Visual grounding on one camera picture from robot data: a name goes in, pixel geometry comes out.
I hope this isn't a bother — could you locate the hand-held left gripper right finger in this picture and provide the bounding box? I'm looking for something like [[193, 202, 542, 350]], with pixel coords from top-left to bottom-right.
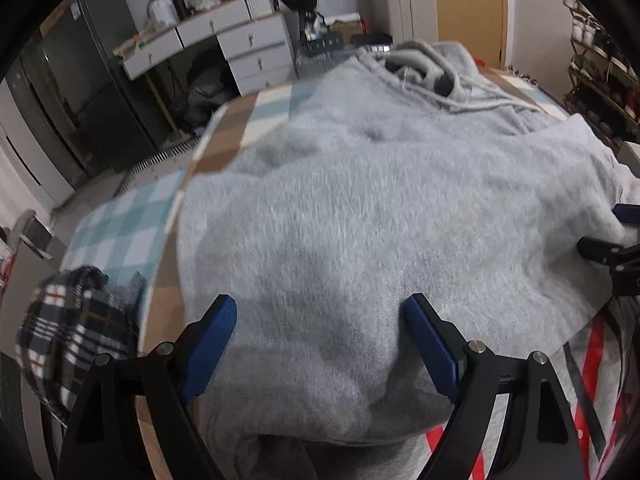
[[404, 293, 588, 480]]

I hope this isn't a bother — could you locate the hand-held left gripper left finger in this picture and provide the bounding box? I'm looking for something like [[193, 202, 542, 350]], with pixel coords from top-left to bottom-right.
[[55, 294, 237, 480]]

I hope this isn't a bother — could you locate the grey printed hoodie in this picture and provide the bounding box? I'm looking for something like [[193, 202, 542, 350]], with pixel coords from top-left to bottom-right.
[[177, 39, 640, 480]]

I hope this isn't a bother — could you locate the checked bed sheet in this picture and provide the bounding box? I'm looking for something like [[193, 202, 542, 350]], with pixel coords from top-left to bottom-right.
[[60, 60, 571, 480]]

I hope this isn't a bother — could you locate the plaid shirt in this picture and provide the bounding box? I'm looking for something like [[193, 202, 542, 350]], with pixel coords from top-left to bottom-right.
[[15, 265, 147, 423]]

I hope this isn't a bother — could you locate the pile of shoes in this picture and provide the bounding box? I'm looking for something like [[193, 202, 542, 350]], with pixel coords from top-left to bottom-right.
[[507, 65, 541, 86]]

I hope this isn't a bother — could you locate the wooden shoe rack with shoes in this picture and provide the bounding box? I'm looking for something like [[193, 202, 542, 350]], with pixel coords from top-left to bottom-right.
[[564, 0, 640, 121]]

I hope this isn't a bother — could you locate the striped floor mat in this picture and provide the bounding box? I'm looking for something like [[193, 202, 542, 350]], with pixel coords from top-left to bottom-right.
[[114, 139, 201, 197]]

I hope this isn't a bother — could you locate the black bag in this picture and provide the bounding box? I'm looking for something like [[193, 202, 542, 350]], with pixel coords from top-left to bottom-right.
[[186, 49, 236, 126]]

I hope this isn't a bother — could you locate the wooden door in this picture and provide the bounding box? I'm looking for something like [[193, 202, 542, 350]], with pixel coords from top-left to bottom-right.
[[420, 0, 511, 68]]

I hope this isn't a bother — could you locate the black wardrobe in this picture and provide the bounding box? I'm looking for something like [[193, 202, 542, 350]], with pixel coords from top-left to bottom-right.
[[5, 45, 93, 188]]

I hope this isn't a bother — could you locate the dark grey refrigerator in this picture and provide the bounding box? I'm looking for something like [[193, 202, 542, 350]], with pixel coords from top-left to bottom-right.
[[40, 0, 171, 173]]

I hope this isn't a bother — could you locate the silver suitcase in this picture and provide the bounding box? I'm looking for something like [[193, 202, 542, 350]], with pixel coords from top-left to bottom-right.
[[296, 42, 396, 79]]

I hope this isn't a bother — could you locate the white desk with drawers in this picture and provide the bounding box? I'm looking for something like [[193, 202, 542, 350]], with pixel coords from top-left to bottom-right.
[[114, 0, 299, 98]]

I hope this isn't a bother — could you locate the white tall cabinet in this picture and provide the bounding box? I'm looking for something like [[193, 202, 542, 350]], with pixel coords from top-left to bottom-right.
[[372, 0, 440, 43]]

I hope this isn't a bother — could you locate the brown cardboard box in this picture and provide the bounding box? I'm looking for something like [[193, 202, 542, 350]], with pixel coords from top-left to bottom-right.
[[327, 19, 366, 36]]

